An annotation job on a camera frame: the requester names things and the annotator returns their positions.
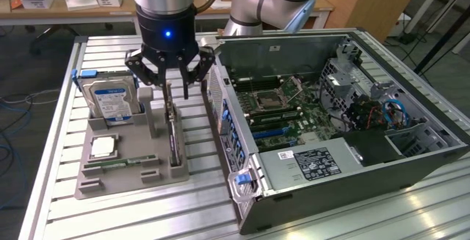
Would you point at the CPU socket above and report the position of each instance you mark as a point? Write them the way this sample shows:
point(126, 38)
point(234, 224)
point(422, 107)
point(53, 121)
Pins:
point(267, 99)

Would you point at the black office chair base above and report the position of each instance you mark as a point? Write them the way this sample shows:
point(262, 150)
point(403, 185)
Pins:
point(47, 32)

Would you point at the silver CPU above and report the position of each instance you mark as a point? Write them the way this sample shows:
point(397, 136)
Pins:
point(103, 146)

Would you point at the green graphics card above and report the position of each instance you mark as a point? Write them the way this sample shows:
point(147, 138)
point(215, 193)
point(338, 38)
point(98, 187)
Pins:
point(175, 141)

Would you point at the metal socket cover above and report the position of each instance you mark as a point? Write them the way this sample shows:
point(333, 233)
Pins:
point(294, 84)

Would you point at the grey parts rack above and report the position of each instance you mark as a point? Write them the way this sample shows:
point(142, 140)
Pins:
point(128, 179)

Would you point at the white hollow box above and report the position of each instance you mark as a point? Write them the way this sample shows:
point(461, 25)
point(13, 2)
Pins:
point(80, 2)

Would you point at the hard disk with blue caddy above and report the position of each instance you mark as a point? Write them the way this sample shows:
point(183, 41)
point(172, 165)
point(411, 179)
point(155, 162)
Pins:
point(110, 99)

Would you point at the wooden desk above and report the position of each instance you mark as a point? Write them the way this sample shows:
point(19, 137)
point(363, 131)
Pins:
point(55, 14)

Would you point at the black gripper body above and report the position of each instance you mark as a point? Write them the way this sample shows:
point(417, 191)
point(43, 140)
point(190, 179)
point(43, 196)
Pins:
point(167, 33)

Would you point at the black tripod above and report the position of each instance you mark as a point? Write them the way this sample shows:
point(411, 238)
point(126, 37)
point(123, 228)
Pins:
point(441, 40)

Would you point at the white paper stack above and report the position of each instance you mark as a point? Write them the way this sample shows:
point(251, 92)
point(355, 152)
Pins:
point(222, 4)

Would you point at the green RAM stick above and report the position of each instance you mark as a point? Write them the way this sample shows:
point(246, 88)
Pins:
point(118, 162)

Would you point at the open PC case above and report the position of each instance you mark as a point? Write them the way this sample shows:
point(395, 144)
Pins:
point(330, 201)

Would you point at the blue expansion slot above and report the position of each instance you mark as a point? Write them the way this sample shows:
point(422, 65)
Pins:
point(270, 133)

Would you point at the metal disk bay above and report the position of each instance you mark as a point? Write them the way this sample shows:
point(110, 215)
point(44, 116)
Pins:
point(341, 86)

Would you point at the grey power supply unit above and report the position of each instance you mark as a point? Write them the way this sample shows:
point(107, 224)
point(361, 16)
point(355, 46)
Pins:
point(286, 176)

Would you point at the wooden cabinet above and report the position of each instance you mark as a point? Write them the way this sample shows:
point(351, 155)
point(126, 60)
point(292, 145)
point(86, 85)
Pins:
point(367, 8)

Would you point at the white box with black top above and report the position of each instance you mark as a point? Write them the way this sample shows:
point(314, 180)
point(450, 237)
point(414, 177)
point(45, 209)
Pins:
point(35, 2)

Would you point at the silver chipset heat sink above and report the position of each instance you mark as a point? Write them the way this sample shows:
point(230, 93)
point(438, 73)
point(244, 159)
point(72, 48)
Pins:
point(313, 136)

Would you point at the green motherboard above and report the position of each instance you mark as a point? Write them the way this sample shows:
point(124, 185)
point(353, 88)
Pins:
point(311, 119)

